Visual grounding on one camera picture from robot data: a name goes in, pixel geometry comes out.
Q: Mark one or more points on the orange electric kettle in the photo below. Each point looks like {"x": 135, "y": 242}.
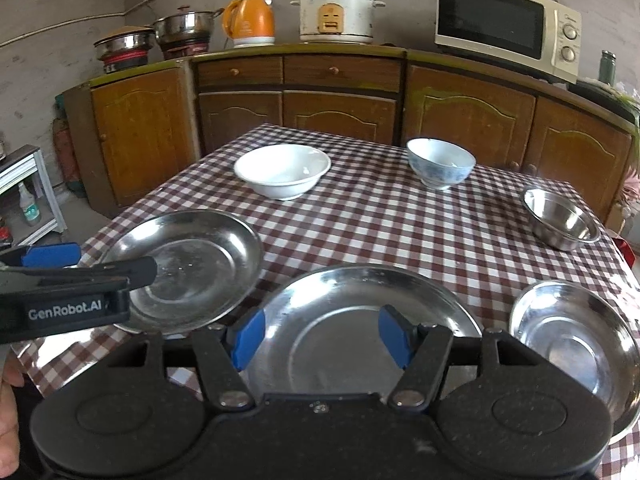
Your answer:
{"x": 250, "y": 22}

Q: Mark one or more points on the large steel plate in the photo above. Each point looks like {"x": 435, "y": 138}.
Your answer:
{"x": 340, "y": 320}

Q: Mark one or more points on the white microwave oven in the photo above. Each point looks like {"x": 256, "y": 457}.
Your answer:
{"x": 490, "y": 20}

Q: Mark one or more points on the wide white bowl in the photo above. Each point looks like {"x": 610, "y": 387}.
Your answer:
{"x": 282, "y": 170}

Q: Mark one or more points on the person's left hand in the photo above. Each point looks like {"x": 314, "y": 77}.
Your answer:
{"x": 7, "y": 410}

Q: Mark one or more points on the red plastic bag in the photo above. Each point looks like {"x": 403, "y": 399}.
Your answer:
{"x": 630, "y": 252}

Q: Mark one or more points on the clear plastic bag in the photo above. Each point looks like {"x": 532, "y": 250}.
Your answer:
{"x": 600, "y": 85}

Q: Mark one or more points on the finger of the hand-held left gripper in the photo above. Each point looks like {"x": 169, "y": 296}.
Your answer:
{"x": 50, "y": 256}
{"x": 140, "y": 272}

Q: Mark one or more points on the wide wooden drawer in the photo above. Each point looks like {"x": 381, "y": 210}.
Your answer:
{"x": 345, "y": 74}

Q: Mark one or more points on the red induction cooker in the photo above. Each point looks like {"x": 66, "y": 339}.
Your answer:
{"x": 185, "y": 50}
{"x": 125, "y": 62}

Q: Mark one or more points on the black flat cooktop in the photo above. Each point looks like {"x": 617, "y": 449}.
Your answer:
{"x": 595, "y": 97}

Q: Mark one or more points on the two-door wooden cabinet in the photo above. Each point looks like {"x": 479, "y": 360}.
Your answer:
{"x": 475, "y": 120}

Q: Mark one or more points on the small steel plate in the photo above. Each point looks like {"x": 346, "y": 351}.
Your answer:
{"x": 570, "y": 340}

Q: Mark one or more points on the pink cloth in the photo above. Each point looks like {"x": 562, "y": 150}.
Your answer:
{"x": 632, "y": 185}

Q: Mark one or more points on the green onion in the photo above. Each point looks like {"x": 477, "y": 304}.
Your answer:
{"x": 632, "y": 110}

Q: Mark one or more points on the steel pot with brown lid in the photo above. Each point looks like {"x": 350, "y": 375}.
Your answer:
{"x": 125, "y": 42}

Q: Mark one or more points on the clear plastic bottle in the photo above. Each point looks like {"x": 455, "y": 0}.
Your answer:
{"x": 30, "y": 210}

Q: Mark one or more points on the steel pot with red knob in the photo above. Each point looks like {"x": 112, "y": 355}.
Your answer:
{"x": 185, "y": 25}

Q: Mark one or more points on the narrow wooden drawer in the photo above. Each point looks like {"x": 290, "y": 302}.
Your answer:
{"x": 240, "y": 72}

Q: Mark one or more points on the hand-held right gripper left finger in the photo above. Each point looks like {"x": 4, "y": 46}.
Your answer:
{"x": 247, "y": 340}

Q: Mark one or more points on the white rice cooker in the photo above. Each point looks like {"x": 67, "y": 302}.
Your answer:
{"x": 345, "y": 15}

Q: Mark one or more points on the white metal rack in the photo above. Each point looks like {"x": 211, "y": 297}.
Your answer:
{"x": 22, "y": 157}

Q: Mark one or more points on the wooden cabinet with drawers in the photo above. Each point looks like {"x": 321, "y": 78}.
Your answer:
{"x": 340, "y": 120}

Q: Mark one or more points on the single-door wooden cabinet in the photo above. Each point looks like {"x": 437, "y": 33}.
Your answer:
{"x": 135, "y": 130}

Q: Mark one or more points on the blue patterned ceramic bowl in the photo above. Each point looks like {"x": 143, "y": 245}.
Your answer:
{"x": 440, "y": 170}

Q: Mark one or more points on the red white checked tablecloth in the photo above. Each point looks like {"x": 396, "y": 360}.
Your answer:
{"x": 380, "y": 220}

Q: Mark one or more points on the medium steel plate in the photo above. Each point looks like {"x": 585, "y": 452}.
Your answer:
{"x": 200, "y": 280}

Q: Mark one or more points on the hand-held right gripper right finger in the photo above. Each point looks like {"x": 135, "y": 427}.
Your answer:
{"x": 395, "y": 337}

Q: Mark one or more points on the stainless steel bowl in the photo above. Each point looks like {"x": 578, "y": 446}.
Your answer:
{"x": 560, "y": 220}

